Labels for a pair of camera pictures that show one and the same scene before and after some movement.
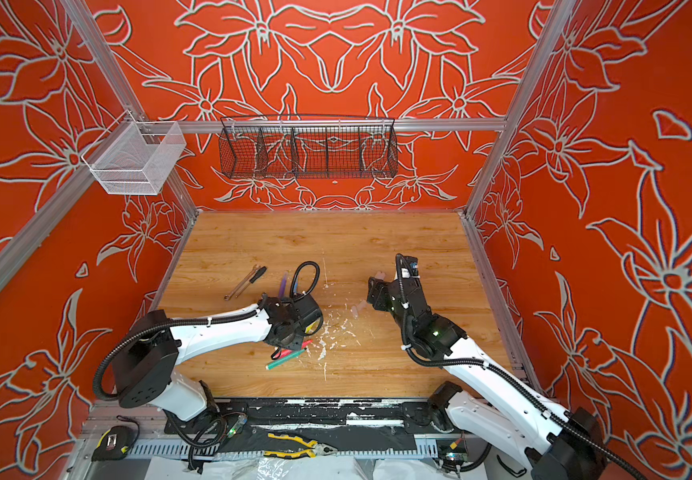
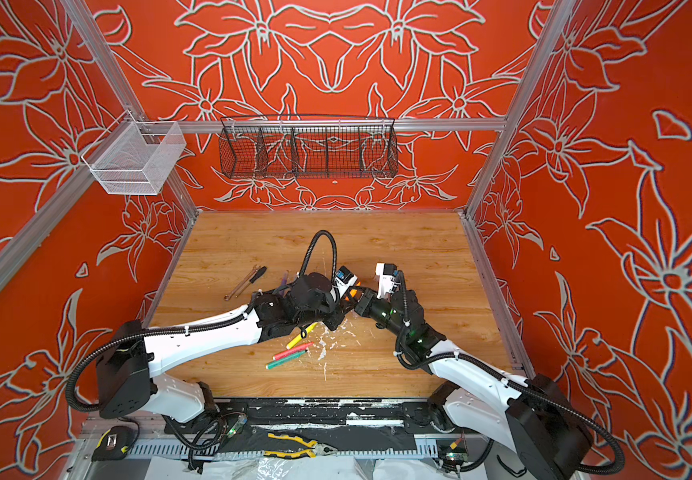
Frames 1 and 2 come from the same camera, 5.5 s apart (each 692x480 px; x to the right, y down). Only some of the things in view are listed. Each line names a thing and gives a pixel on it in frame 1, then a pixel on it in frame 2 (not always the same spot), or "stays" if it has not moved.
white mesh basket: [134, 157] stays
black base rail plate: [318, 416] stays
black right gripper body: [386, 301] → [376, 309]
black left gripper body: [296, 340] → [333, 314]
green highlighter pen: [284, 358] stays
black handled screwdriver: [258, 273] stays
